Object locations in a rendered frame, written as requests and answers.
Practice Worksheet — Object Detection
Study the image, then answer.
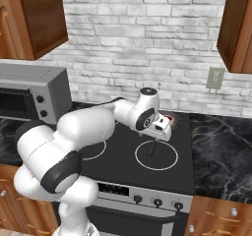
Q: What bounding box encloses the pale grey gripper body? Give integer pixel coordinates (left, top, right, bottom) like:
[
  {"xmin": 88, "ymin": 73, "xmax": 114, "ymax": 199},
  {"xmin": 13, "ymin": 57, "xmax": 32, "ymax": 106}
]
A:
[{"xmin": 139, "ymin": 126, "xmax": 173, "ymax": 143}]

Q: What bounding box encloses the black stove hob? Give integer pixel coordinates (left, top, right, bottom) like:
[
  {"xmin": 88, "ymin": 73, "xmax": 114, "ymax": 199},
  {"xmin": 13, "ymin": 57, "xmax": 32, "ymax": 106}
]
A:
[{"xmin": 69, "ymin": 101, "xmax": 196, "ymax": 197}]

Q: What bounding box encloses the silver oven front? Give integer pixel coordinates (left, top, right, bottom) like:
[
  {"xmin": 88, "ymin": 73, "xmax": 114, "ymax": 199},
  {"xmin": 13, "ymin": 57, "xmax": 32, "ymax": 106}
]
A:
[{"xmin": 53, "ymin": 180, "xmax": 195, "ymax": 236}]

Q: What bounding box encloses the black oven door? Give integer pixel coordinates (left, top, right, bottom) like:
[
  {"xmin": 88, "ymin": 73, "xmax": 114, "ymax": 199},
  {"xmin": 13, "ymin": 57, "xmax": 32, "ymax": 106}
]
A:
[{"xmin": 84, "ymin": 206, "xmax": 192, "ymax": 236}]

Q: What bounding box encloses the wooden base cupboard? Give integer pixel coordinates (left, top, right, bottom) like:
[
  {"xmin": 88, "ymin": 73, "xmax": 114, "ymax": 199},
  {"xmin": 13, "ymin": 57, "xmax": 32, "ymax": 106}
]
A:
[
  {"xmin": 183, "ymin": 195, "xmax": 252, "ymax": 236},
  {"xmin": 0, "ymin": 163, "xmax": 61, "ymax": 236}
]

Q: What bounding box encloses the grey toaster oven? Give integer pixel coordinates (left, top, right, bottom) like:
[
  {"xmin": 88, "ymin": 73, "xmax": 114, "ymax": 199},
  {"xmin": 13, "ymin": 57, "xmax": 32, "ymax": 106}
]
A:
[{"xmin": 0, "ymin": 63, "xmax": 73, "ymax": 126}]

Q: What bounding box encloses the black pan with handle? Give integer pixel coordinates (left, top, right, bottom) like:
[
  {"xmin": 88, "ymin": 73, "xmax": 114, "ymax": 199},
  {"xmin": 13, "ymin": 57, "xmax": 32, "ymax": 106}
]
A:
[{"xmin": 148, "ymin": 111, "xmax": 182, "ymax": 157}]

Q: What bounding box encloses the grey wall socket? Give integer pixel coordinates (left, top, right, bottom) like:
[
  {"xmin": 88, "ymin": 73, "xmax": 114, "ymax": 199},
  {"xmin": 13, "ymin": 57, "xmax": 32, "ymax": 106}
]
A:
[{"xmin": 205, "ymin": 66, "xmax": 226, "ymax": 90}]

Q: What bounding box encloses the dark oven door handle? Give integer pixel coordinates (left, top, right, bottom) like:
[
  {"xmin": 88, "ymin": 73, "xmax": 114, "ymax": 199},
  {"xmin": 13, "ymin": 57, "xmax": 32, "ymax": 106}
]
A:
[{"xmin": 88, "ymin": 206, "xmax": 183, "ymax": 221}]

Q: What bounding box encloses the wooden wall cupboard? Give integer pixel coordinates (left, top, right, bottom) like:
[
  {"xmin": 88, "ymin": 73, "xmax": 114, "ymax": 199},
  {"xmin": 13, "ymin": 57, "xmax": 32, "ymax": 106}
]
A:
[
  {"xmin": 0, "ymin": 0, "xmax": 70, "ymax": 62},
  {"xmin": 216, "ymin": 0, "xmax": 252, "ymax": 75}
]

